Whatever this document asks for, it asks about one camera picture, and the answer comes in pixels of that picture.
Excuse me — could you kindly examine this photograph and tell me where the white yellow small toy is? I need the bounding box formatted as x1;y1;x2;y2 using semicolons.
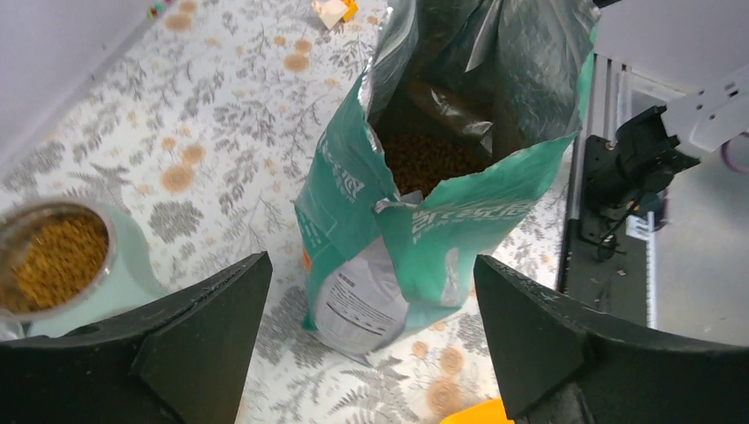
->
311;0;359;30

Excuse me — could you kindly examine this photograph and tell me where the floral tablecloth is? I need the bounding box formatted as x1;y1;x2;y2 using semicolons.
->
1;1;572;423

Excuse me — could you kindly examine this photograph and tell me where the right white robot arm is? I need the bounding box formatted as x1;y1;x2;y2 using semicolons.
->
584;66;748;210

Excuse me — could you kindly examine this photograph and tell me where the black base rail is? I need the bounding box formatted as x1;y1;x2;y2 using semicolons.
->
556;135;657;329

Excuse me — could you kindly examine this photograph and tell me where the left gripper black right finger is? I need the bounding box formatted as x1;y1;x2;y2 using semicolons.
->
473;255;748;423

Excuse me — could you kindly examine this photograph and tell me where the teal double pet bowl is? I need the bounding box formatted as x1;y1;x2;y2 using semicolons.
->
1;197;167;341

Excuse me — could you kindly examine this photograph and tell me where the teal dog food bag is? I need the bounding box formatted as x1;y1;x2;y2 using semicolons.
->
295;1;600;363

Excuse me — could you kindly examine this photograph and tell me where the yellow plastic scoop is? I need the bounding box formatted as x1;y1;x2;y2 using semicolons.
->
440;398;515;424

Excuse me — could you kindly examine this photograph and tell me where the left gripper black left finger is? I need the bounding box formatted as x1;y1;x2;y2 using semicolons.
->
1;253;273;423

